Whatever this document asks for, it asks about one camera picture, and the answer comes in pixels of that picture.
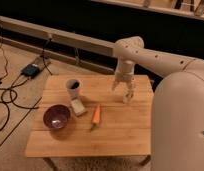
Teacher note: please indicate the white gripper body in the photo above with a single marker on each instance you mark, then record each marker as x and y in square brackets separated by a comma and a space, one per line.
[124, 71]

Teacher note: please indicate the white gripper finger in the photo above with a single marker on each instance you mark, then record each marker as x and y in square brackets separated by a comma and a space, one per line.
[115, 84]
[131, 85]

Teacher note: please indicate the small clear plastic bottle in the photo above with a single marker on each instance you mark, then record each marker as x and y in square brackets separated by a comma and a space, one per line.
[129, 93]

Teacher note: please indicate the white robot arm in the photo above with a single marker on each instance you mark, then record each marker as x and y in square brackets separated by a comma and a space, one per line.
[177, 113]

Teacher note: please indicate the dark purple ceramic bowl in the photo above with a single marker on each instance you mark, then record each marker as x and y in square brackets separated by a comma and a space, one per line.
[56, 116]

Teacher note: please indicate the orange carrot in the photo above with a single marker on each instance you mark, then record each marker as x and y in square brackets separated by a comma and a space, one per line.
[96, 117]

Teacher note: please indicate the wooden table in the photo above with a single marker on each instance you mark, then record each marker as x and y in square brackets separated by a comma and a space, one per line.
[124, 129]

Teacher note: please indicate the white mug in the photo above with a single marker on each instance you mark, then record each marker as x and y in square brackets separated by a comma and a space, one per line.
[73, 87]

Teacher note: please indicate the small white box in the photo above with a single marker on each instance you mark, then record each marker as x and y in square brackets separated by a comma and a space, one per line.
[78, 107]

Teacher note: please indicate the black power adapter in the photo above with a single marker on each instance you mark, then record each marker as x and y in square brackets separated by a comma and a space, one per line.
[30, 70]

